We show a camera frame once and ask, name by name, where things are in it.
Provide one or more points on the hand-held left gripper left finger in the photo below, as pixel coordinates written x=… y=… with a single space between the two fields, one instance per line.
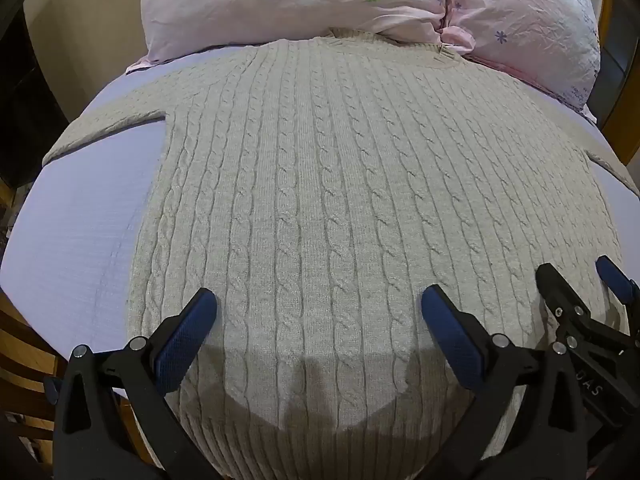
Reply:
x=186 y=332

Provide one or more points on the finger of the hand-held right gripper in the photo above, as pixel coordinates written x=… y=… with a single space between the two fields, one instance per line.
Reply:
x=557 y=282
x=616 y=276

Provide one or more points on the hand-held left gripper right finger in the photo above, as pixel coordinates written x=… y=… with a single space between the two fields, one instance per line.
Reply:
x=452 y=335

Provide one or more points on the lavender bed sheet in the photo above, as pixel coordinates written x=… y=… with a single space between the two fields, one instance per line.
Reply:
x=85 y=220

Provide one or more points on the pink and white floral pillow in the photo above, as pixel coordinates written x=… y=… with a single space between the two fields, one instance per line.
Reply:
x=525 y=20

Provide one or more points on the dark cabinet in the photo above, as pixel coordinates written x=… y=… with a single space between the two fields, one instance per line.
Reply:
x=27 y=110

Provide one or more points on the wooden bed frame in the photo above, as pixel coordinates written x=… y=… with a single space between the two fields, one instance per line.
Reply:
x=25 y=340

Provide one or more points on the wooden headboard post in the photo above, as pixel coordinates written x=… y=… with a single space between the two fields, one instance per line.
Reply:
x=617 y=75

